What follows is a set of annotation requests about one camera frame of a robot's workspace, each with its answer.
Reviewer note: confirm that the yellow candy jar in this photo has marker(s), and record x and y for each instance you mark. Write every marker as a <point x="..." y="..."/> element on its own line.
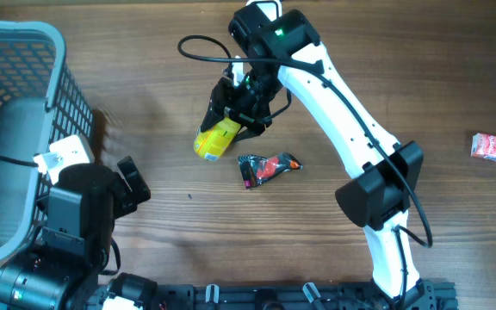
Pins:
<point x="211" y="144"/>

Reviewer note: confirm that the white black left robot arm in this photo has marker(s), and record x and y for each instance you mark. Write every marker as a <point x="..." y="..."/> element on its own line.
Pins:
<point x="59" y="268"/>

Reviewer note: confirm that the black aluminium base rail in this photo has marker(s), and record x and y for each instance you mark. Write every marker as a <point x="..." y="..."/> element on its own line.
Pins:
<point x="134" y="292"/>

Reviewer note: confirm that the white barcode scanner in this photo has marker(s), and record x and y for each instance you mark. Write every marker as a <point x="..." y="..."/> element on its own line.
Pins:
<point x="271" y="8"/>

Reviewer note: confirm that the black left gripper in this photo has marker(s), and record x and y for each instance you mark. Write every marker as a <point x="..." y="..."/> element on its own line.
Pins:
<point x="125" y="200"/>

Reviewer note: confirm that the grey plastic mesh basket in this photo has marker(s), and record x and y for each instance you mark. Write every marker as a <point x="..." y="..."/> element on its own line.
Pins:
<point x="40" y="103"/>

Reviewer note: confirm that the red black snack packet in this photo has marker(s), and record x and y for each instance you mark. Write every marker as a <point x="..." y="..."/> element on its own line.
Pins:
<point x="257" y="170"/>

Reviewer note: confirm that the red white juice carton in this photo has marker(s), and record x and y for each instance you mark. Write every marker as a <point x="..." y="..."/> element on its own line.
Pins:
<point x="484" y="146"/>

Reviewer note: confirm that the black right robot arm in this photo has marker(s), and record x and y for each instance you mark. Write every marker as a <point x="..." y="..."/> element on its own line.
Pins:
<point x="283" y="51"/>

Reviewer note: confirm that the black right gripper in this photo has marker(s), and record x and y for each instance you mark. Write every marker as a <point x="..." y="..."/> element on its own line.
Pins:
<point x="224" y="96"/>

